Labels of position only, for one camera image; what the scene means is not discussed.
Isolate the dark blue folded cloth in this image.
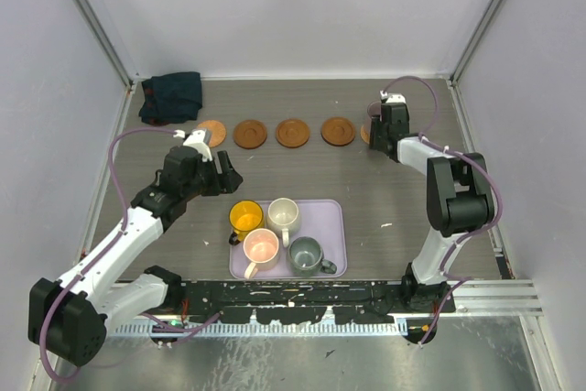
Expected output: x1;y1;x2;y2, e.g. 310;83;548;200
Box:
138;71;203;126

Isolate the purple glass mug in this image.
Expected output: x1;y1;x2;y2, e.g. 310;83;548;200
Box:
364;101;381;135

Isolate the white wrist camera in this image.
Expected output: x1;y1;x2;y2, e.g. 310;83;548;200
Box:
380;91;407;104
173;128;213;162

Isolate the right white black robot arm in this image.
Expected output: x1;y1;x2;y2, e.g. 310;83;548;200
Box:
369;95;495;312

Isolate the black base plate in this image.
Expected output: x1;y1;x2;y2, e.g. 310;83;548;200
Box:
130;278;457;324

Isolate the grey ceramic mug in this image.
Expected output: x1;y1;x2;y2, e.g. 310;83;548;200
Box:
288;236;337;277

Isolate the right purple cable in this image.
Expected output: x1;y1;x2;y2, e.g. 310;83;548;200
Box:
379;76;505;347

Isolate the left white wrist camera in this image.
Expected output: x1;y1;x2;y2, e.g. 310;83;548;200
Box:
173;128;213;162

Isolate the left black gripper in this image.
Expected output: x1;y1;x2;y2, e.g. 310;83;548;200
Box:
182;151;242;201

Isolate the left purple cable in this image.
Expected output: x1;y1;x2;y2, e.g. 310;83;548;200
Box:
39;127;225;383

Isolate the brown wooden coaster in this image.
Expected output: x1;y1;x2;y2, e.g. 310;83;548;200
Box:
276;118;310;148
320;116;356;147
233;119;267;149

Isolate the woven rattan coaster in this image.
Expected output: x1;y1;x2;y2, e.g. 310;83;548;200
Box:
361;125;370;144
197;120;227;148

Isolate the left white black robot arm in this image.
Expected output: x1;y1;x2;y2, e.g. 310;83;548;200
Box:
27;146;244;367

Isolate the pink ceramic mug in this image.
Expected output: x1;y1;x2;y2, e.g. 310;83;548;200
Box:
243;228;280;279

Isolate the lilac plastic tray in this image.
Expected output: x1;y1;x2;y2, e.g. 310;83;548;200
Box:
228;199;348;280

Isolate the aluminium front rail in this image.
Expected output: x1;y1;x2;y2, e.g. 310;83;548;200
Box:
45;279;544;319

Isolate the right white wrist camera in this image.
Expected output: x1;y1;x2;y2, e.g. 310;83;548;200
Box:
380;91;407;104

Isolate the white ceramic mug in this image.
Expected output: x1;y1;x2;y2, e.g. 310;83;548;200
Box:
267;198;301;247

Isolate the purple cable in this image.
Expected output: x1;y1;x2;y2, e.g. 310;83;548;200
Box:
39;127;225;383
379;76;505;347

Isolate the yellow glass mug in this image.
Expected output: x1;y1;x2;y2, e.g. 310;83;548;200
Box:
228;200;265;245

